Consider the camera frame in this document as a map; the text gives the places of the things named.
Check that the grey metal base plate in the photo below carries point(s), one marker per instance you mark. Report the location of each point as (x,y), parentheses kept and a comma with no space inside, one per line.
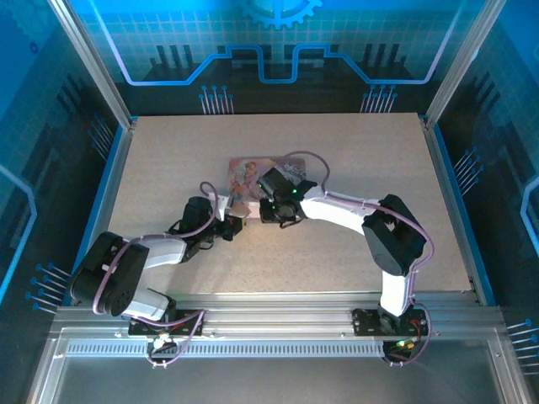
(273,383)

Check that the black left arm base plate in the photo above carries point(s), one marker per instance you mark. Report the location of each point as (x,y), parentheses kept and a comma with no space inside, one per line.
(139,329)

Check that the aluminium front frame rail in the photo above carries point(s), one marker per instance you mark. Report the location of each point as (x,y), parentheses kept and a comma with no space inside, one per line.
(273,313)

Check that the aluminium right side rail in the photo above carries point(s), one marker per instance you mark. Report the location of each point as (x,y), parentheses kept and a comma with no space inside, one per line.
(450,210)

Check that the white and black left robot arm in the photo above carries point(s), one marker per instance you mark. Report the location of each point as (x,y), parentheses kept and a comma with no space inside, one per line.
(164,252)

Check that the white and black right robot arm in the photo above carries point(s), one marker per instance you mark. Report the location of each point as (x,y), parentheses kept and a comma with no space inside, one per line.
(337,210)

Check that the aluminium left side rail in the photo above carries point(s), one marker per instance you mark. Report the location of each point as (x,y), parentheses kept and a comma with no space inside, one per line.
(105,210)

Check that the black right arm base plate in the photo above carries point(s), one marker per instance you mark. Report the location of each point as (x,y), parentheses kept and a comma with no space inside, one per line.
(364,324)

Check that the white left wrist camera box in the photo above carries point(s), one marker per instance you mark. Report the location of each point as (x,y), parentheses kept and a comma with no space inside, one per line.
(223,206)

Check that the aluminium left corner post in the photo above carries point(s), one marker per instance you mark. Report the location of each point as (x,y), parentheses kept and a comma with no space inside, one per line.
(92,63)

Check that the aluminium right corner post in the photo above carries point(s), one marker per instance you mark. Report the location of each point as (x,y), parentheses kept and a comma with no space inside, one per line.
(463,63)

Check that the aluminium corner post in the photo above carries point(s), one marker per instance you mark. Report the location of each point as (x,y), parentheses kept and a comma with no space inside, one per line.
(92,63)
(463,63)

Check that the pink illustrated book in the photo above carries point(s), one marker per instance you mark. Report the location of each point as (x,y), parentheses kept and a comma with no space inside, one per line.
(244,177)

